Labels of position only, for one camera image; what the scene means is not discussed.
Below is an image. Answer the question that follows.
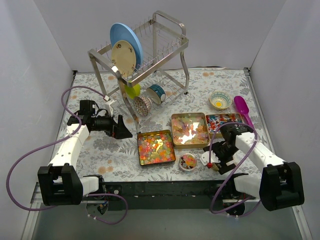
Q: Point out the yellow teal patterned bowl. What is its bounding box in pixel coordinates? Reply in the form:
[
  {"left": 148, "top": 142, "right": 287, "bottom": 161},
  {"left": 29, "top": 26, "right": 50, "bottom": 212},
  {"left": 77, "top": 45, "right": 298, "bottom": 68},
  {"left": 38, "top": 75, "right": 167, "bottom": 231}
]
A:
[{"left": 209, "top": 91, "right": 232, "bottom": 110}]

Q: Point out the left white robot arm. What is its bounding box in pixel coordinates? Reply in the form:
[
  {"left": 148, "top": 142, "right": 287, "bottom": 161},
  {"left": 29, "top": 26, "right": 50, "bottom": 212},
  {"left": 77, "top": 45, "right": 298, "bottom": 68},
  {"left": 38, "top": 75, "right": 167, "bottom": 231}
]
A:
[{"left": 37, "top": 99, "right": 133, "bottom": 206}]

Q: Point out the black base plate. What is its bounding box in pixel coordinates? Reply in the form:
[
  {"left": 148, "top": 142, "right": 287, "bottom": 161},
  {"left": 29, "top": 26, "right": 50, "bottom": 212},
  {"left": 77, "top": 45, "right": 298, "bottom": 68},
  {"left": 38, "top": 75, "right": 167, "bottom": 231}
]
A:
[{"left": 82, "top": 180, "right": 249, "bottom": 211}]

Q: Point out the brown patterned bowl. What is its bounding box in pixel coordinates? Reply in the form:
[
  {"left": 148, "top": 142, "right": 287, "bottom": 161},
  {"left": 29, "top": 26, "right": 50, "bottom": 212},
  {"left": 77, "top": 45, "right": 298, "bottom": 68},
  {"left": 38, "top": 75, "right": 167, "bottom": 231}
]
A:
[{"left": 133, "top": 96, "right": 152, "bottom": 117}]

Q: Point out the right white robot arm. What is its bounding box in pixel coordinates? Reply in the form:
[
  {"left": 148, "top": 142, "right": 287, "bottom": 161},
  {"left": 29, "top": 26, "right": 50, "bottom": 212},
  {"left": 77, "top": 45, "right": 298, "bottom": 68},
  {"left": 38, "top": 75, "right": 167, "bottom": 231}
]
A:
[{"left": 200, "top": 121, "right": 305, "bottom": 211}]

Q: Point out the blue plate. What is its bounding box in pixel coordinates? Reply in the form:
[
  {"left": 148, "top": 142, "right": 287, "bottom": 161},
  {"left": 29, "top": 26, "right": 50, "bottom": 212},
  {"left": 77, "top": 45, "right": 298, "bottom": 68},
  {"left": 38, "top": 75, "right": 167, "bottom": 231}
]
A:
[{"left": 109, "top": 22, "right": 144, "bottom": 77}]

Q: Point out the steel dish rack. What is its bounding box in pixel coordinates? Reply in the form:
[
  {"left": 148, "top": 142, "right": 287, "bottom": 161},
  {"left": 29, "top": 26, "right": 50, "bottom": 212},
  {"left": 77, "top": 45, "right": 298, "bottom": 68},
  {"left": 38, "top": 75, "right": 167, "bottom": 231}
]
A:
[{"left": 88, "top": 10, "right": 190, "bottom": 132}]

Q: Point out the tin of star candies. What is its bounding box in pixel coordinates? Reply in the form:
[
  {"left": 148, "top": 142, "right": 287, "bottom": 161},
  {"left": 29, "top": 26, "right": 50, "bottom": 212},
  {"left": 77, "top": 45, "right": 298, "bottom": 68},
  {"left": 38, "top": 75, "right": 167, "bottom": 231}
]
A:
[{"left": 137, "top": 129, "right": 176, "bottom": 168}]

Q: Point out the clear glass jar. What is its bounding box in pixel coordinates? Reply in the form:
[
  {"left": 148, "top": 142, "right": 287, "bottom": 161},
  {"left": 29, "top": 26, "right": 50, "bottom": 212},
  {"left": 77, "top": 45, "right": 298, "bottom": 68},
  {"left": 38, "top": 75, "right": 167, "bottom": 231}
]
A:
[{"left": 178, "top": 153, "right": 197, "bottom": 172}]

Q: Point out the tin of lollipop candies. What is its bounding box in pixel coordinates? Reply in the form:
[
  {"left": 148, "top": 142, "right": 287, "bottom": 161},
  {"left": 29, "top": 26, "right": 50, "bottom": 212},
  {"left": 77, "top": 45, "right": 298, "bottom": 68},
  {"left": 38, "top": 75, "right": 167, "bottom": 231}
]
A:
[{"left": 205, "top": 113, "right": 243, "bottom": 138}]

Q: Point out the floral table mat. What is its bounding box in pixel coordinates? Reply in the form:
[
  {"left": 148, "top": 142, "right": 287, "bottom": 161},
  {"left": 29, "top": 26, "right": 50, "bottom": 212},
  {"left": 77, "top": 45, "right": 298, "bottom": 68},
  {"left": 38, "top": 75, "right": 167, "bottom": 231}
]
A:
[{"left": 67, "top": 68, "right": 274, "bottom": 182}]

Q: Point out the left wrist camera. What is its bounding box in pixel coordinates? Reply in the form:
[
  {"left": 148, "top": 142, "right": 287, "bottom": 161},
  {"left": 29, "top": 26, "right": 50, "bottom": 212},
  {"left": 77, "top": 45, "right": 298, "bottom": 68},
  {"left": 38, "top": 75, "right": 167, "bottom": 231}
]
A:
[{"left": 103, "top": 95, "right": 116, "bottom": 117}]

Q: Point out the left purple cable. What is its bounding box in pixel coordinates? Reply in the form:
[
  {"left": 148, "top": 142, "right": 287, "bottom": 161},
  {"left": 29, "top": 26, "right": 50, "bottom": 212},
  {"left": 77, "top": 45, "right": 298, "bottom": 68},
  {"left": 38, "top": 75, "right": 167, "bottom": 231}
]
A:
[{"left": 5, "top": 86, "right": 129, "bottom": 225}]

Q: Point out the teal rimmed bowl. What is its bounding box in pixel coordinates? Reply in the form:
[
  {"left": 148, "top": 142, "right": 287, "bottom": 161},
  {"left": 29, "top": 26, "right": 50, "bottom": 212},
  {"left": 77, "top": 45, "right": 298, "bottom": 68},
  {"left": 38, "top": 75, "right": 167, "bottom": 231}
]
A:
[{"left": 146, "top": 84, "right": 167, "bottom": 105}]

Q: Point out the magenta plastic scoop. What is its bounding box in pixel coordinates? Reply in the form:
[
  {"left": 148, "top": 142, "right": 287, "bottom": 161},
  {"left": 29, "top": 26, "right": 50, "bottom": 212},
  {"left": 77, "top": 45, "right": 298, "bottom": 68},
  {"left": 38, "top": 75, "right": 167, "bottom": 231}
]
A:
[{"left": 234, "top": 95, "right": 254, "bottom": 128}]

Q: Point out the lime green bowl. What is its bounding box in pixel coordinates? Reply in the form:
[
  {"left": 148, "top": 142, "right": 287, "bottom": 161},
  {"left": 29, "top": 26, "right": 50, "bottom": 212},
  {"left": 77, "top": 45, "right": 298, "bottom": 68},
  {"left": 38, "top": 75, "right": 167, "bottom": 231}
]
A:
[{"left": 124, "top": 83, "right": 141, "bottom": 99}]

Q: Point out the tin of popsicle candies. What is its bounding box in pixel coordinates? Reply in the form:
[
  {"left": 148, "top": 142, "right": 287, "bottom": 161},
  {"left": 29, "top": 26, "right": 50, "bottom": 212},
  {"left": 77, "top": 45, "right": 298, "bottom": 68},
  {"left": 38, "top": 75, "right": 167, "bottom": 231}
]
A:
[{"left": 171, "top": 112, "right": 210, "bottom": 149}]

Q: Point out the cream plate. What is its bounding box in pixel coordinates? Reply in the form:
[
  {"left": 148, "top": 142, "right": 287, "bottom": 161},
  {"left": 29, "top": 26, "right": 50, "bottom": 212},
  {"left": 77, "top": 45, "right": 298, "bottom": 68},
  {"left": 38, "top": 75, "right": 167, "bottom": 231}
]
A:
[{"left": 111, "top": 40, "right": 136, "bottom": 78}]

